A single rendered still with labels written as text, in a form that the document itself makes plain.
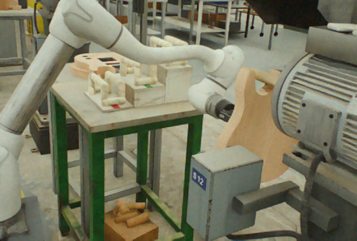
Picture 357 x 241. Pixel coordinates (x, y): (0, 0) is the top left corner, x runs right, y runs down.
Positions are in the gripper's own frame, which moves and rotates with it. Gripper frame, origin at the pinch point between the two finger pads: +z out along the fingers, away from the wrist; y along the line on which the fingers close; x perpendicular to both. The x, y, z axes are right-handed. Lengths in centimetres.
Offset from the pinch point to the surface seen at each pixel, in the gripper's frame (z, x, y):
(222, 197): 27.5, -6.5, 36.0
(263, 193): 30.1, -4.9, 25.2
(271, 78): 7.9, 19.8, 9.7
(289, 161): 29.0, 3.0, 17.9
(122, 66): -85, -1, 13
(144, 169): -106, -71, -24
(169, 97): -64, -9, -3
